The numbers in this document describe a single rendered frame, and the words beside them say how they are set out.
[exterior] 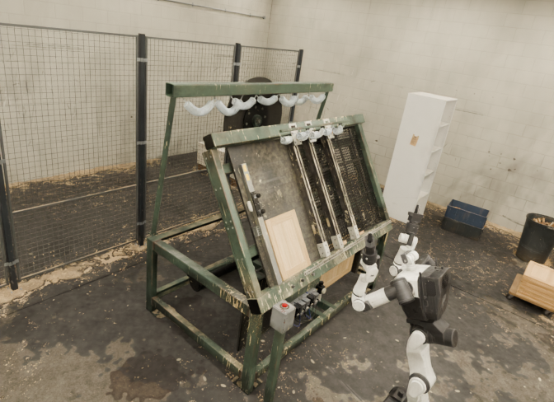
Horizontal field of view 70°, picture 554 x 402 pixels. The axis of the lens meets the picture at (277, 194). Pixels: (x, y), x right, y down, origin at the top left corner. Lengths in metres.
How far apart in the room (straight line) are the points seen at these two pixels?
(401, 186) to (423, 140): 0.84
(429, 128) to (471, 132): 1.44
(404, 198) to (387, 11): 3.59
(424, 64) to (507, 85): 1.42
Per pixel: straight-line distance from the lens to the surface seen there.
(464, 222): 7.10
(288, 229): 3.25
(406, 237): 3.01
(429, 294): 2.68
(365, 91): 8.52
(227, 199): 2.81
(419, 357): 2.98
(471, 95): 7.84
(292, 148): 3.46
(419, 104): 6.62
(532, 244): 6.92
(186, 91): 3.17
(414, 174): 6.76
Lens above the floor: 2.65
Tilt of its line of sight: 22 degrees down
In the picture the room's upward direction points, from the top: 8 degrees clockwise
